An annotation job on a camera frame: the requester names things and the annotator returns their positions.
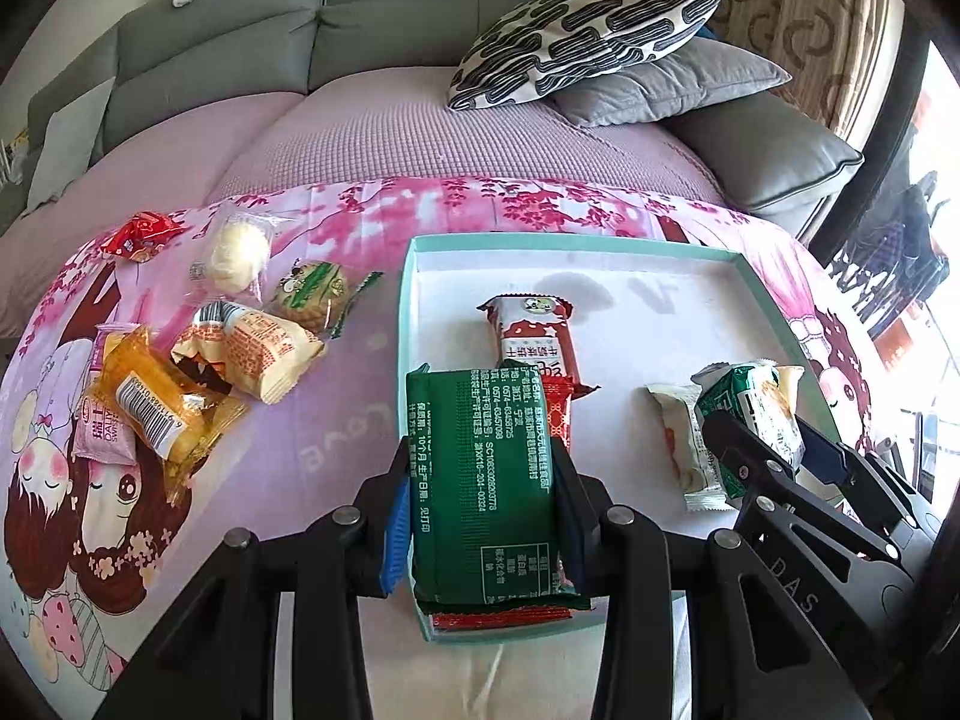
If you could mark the teal cardboard tray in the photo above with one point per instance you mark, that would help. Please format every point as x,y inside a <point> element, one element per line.
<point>637,315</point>

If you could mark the dark green snack packet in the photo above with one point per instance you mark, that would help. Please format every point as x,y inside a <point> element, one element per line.
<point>480,495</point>

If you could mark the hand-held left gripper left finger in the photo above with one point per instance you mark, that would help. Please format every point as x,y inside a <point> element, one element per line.
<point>394,532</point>

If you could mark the black white patterned pillow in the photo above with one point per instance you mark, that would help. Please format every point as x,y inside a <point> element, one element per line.
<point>592,37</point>

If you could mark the beige patterned curtain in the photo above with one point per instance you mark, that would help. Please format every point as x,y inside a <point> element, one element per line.
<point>795,15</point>

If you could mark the dark window frame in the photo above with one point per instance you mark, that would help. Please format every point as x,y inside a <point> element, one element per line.
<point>885,127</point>

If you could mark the white green snack packet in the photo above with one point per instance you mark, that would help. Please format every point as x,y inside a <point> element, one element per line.
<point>750,397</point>

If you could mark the grey pillow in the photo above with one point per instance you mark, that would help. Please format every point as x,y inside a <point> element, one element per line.
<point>667,90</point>

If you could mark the cookie pack green label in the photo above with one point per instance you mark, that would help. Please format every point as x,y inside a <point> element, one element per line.
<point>315,292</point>

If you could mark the small red snack packet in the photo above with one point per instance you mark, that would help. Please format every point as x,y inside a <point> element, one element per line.
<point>142,236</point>

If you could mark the printed cartoon blanket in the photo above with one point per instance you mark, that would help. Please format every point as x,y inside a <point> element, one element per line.
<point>315,435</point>

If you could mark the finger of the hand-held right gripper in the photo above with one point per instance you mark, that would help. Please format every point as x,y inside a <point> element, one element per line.
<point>750,472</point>
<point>821,457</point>

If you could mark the light grey cushion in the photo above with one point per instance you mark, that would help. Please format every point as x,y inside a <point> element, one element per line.
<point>67,139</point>

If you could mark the white bun in clear wrapper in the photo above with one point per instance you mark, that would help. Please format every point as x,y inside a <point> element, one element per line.
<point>236,255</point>

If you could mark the orange cake packet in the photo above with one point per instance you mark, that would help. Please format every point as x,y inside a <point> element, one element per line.
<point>157,397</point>

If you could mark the dark chair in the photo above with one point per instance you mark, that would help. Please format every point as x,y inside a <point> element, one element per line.
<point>900,240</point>

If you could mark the small white snack packet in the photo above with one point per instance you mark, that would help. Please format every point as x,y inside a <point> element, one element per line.
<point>679,435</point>

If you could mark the grey sofa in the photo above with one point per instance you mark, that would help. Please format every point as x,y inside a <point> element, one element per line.
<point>412,22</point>

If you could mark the long red white packet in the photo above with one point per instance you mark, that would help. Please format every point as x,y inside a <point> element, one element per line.
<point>536,345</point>

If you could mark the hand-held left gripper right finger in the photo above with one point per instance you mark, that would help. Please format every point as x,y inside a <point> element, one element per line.
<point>574,540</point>

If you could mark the pink snack packet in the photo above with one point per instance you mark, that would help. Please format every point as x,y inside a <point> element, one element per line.
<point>101,439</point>

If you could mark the cream packet red print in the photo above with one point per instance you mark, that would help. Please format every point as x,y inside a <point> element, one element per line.
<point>255,349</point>

